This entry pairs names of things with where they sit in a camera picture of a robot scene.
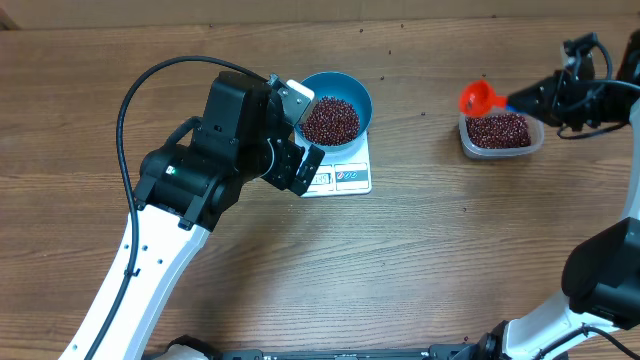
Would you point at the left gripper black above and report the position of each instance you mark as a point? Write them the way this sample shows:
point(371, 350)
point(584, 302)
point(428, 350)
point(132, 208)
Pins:
point(285, 175)

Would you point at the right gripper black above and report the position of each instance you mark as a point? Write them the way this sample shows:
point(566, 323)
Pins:
point(552, 100)

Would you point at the red scoop blue handle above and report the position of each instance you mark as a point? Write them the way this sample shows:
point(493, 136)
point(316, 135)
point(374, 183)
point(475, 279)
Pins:
point(479, 98)

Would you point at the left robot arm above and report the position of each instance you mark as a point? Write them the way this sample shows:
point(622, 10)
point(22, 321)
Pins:
point(183, 189)

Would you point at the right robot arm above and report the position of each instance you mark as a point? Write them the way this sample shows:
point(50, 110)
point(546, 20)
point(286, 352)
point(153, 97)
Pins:
point(600, 281)

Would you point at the white digital kitchen scale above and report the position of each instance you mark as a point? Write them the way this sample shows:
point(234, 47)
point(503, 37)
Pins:
point(344, 170)

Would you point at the red beans in bowl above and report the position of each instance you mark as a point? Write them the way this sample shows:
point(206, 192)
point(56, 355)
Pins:
point(332, 122)

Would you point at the blue bowl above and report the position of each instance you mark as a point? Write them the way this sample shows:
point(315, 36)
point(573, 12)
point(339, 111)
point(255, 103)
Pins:
point(341, 86)

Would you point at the red beans in container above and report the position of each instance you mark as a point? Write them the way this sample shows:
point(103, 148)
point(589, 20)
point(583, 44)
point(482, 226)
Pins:
point(501, 131)

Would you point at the clear plastic bean container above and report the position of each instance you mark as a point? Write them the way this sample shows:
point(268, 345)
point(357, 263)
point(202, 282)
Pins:
point(536, 131)

